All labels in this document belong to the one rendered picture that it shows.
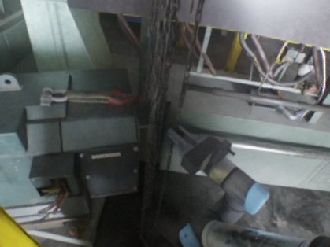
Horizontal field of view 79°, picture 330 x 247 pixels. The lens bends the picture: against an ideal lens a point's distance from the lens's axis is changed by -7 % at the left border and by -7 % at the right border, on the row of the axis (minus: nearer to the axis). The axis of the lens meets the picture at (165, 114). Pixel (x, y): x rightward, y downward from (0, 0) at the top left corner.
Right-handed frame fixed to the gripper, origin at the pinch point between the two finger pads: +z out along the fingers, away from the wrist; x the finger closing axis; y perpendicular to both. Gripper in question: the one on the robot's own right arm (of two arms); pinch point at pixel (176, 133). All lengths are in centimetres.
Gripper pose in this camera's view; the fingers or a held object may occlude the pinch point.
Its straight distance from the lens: 68.7
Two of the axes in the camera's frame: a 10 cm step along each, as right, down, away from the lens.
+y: -1.1, 7.3, 6.7
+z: -6.7, -5.5, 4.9
